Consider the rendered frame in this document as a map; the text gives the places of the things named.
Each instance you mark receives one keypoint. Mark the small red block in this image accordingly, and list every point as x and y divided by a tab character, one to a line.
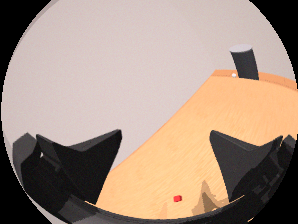
177	198

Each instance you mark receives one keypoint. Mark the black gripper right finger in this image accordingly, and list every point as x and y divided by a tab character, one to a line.
239	161

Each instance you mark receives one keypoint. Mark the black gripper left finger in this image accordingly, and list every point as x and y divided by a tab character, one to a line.
87	164

